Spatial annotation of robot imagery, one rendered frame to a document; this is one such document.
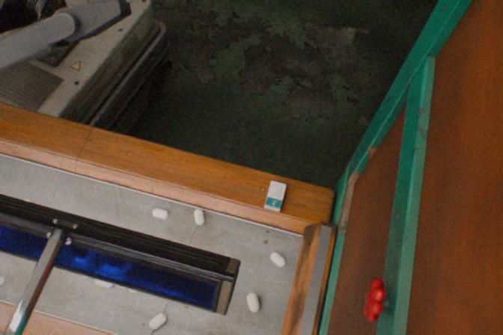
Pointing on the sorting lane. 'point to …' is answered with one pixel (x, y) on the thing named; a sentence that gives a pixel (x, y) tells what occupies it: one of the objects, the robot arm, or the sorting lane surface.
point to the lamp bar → (121, 256)
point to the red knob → (375, 300)
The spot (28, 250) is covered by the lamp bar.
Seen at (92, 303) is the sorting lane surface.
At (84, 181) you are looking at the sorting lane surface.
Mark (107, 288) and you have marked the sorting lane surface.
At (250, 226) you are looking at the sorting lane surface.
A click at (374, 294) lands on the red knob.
